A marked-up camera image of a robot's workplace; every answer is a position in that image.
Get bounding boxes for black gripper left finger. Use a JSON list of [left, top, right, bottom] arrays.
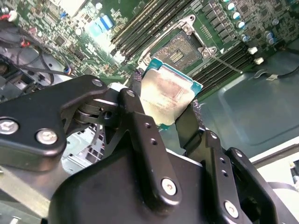
[[0, 70, 183, 212]]

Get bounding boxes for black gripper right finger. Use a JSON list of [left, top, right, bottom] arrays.
[[176, 99, 285, 224]]

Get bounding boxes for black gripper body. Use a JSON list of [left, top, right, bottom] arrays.
[[48, 149, 220, 224]]

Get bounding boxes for silver topped CPU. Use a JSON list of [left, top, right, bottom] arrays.
[[140, 58, 204, 128]]

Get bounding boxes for thin metal locking lever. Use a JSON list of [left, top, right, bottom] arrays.
[[211, 55, 244, 74]]

